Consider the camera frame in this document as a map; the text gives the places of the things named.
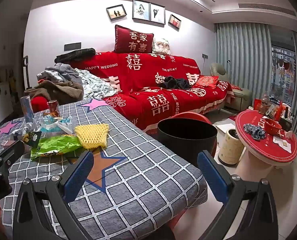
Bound blue scrunched cloth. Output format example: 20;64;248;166
243;124;266;140

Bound grey pleated curtain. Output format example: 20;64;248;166
215;22;271;110

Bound black clothes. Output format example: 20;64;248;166
160;76;192;90

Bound beige armchair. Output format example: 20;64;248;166
210;62;252;110

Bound small red picture frame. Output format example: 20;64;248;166
168;14;181;29

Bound black jacket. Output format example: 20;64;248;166
55;48;96;64

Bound light blue blanket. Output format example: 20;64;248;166
77;69;122;100

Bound white paper sheet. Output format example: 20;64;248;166
273;136;292;153

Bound light blue plastic bag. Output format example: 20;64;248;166
40;116;74;134

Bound round red table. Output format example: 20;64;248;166
235;110;297;173

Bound small red stool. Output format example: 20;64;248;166
31;96;49;113

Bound glass bottle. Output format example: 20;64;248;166
260;91;269;113

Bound dark wall panel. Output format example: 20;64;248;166
64;42;82;51

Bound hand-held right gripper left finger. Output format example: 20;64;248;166
13;151;96;240

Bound upright vacuum cleaner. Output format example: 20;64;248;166
22;56;32;90

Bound grey clothes pile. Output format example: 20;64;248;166
37;63;80;83

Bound green snack bag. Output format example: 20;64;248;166
30;134;85;161

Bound brown fleece coat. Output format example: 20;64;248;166
25;80;84;105

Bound red patterned cushion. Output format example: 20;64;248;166
195;75;219;90

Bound white floor box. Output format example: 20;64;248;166
217;124;236;133

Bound crumpled clear wrapper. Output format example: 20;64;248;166
12;124;39;137

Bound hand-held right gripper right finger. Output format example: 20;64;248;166
197;150;286;240

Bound dark blue snack bag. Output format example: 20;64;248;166
22;131;42;147

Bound tall blue drink can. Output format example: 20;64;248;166
20;95;35;123

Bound red square pillow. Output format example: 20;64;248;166
113;25;154;54

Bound yellow foam fruit net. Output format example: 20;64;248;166
74;123;109;149

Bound black trash bin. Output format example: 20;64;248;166
157;117;217;167

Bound tall bride picture frame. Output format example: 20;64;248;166
132;0;151;20

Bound red covered sofa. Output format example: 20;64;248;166
71;51;235;134

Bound tall couple picture frame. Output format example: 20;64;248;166
150;2;166;25

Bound small landscape picture frame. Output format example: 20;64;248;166
106;4;127;20

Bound cream cylinder bin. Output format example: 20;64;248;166
218;128;245;165

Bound white printed pillow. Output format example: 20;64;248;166
152;38;171;55

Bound ceiling air vent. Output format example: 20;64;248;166
238;3;296;17

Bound cluttered window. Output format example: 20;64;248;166
271;45;296;105

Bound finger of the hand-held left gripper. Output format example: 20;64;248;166
0;140;25;170

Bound red drink can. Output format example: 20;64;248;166
48;99;61;117

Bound red bowl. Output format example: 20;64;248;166
264;118;282;136

